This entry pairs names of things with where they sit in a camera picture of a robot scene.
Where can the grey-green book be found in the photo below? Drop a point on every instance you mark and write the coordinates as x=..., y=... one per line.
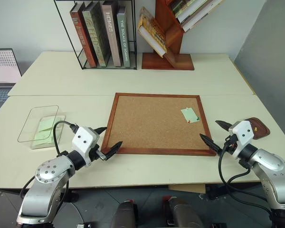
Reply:
x=123, y=38

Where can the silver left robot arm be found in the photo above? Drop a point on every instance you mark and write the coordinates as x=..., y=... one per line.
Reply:
x=50, y=175

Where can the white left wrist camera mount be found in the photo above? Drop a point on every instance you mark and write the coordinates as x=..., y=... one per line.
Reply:
x=84, y=139

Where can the wood-framed cork board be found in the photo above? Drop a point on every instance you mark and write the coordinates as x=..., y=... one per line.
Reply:
x=152, y=118

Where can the yellow patterned book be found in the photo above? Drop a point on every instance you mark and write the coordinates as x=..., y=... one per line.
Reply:
x=154, y=31

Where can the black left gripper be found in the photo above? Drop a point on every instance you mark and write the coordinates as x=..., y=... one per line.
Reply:
x=97, y=154

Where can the dark brown rounded shape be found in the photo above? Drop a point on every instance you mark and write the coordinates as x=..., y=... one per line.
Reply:
x=123, y=213
x=183, y=211

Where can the white-paged leaning book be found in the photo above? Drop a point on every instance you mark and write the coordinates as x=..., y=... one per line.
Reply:
x=202, y=19
x=192, y=12

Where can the dark green book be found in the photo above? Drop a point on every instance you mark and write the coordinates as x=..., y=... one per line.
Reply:
x=177, y=4

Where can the black table clamp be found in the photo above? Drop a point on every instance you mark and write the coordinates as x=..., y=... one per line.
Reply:
x=73, y=194
x=216, y=191

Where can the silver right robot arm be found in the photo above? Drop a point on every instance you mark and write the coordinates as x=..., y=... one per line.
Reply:
x=273, y=166

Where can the brown HOMES book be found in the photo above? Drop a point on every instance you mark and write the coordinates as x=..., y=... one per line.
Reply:
x=111, y=33

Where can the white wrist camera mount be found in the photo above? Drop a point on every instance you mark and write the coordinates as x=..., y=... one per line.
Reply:
x=243, y=133
x=84, y=139

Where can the clear plastic box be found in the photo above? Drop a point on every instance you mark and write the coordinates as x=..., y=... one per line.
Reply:
x=28, y=133

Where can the red-orange book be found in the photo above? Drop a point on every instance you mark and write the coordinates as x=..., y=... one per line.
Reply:
x=82, y=35

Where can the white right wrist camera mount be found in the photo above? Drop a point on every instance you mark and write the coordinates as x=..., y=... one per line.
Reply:
x=243, y=133

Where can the grey laptop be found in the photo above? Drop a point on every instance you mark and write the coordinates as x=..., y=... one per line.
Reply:
x=2, y=66

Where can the olive green book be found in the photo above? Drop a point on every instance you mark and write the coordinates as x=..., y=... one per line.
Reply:
x=96, y=35

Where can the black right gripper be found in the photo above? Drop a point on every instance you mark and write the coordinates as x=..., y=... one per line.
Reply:
x=231, y=143

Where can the brown wooden tree bookshelf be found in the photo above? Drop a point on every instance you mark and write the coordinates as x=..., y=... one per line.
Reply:
x=166, y=61

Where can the light green paper note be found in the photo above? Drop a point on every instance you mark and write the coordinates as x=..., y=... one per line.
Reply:
x=46, y=124
x=41, y=137
x=191, y=115

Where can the dark brown wooden tray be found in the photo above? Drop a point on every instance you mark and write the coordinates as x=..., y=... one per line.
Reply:
x=262, y=133

